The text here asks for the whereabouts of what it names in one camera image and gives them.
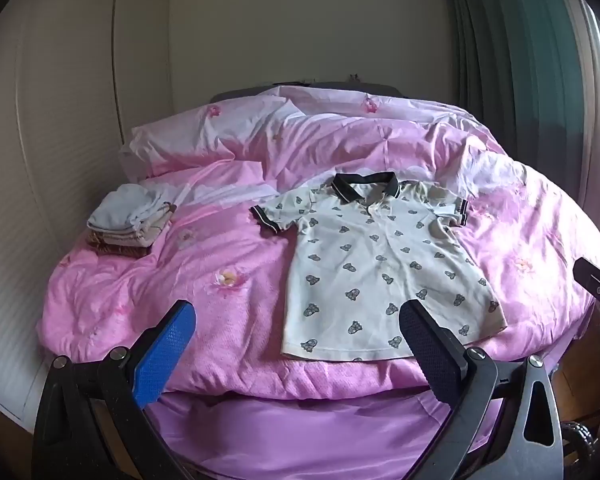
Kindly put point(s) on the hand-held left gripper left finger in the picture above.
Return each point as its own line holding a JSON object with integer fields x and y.
{"x": 164, "y": 357}

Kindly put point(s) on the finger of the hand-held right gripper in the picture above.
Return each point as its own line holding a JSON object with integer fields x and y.
{"x": 596, "y": 280}

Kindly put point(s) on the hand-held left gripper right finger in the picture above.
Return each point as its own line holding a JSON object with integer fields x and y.
{"x": 430, "y": 355}

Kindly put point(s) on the white printed polo shirt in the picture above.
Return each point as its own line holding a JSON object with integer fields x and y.
{"x": 380, "y": 270}

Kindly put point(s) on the folded light clothes stack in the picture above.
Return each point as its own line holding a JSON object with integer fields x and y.
{"x": 112, "y": 250}

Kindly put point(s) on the stack of folded clothes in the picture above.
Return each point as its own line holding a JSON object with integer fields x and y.
{"x": 125, "y": 207}

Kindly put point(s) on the cream folded garment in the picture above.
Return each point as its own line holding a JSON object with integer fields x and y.
{"x": 142, "y": 237}

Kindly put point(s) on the pink floral duvet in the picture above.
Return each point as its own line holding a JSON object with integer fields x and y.
{"x": 205, "y": 240}

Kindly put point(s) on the purple satin bed sheet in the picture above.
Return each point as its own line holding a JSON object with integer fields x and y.
{"x": 305, "y": 435}

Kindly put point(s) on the black ribbed wheel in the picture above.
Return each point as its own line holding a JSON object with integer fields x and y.
{"x": 580, "y": 440}

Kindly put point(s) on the pink and white pillow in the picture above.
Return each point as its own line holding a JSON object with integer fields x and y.
{"x": 190, "y": 135}

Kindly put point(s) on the green curtain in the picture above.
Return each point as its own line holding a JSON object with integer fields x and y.
{"x": 520, "y": 60}

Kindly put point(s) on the white wardrobe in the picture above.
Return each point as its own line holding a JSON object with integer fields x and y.
{"x": 55, "y": 110}

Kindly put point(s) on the dark headboard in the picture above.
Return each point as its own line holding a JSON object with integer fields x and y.
{"x": 230, "y": 94}

